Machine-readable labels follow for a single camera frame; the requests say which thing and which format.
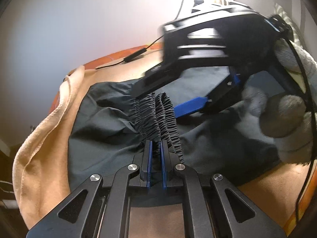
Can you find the dark green pants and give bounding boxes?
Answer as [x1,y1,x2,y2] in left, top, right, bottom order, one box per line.
[68,65,285,207]

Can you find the right hand grey glove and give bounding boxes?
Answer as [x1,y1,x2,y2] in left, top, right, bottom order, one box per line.
[242,39,316,164]

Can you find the small black tripod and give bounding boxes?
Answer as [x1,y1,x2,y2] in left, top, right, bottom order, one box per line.
[191,0,204,13]

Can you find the peach towel blanket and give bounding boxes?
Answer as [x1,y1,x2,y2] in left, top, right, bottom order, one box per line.
[12,50,310,238]

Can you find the black ring light cable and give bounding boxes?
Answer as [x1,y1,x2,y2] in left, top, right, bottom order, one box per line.
[95,0,189,69]

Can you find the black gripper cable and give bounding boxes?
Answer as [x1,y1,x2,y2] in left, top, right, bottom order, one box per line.
[270,14,317,225]

